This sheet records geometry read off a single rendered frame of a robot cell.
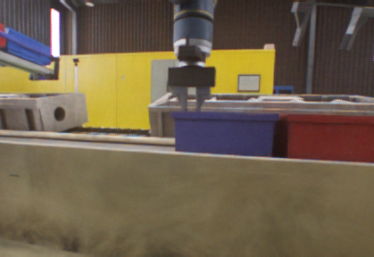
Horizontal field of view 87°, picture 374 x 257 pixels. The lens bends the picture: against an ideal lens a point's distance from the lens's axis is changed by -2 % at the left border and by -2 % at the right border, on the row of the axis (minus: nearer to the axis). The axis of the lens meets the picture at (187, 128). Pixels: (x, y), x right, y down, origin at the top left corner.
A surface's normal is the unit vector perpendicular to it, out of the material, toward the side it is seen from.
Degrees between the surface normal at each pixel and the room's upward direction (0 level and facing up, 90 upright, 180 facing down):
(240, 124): 92
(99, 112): 90
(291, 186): 89
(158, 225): 90
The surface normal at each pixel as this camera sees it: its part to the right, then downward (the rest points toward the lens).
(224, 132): -0.18, 0.11
